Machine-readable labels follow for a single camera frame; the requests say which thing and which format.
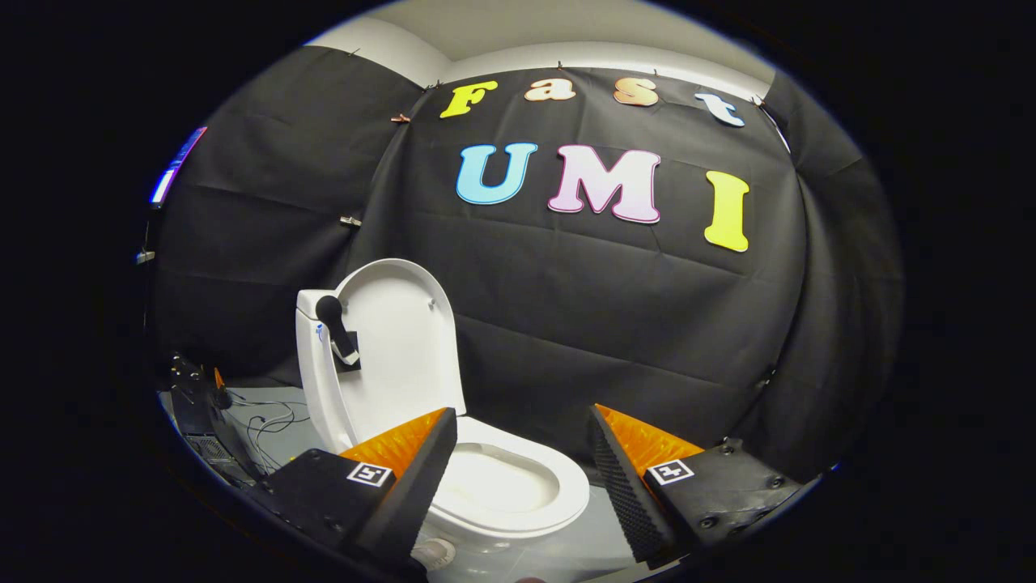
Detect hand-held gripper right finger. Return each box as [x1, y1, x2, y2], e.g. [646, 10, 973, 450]
[588, 403, 802, 568]

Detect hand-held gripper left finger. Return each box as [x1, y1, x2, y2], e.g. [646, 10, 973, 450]
[247, 407, 459, 580]

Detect white toilet lid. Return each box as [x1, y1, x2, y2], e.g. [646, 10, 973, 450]
[332, 259, 468, 442]

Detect black lid handle knob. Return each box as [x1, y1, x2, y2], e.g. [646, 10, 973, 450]
[314, 296, 363, 373]

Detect white toilet with tank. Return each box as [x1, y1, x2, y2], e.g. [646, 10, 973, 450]
[295, 287, 592, 561]

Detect white shoe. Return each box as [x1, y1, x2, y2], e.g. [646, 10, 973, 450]
[411, 537, 456, 572]

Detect black backdrop cloth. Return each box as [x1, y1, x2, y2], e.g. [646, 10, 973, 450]
[150, 45, 903, 487]

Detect black floor equipment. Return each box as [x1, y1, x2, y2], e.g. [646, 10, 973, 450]
[166, 352, 261, 487]

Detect lit screen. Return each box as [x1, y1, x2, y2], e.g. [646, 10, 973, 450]
[150, 126, 209, 205]

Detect thin black floor cables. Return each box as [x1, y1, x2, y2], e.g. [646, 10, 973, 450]
[227, 395, 312, 475]

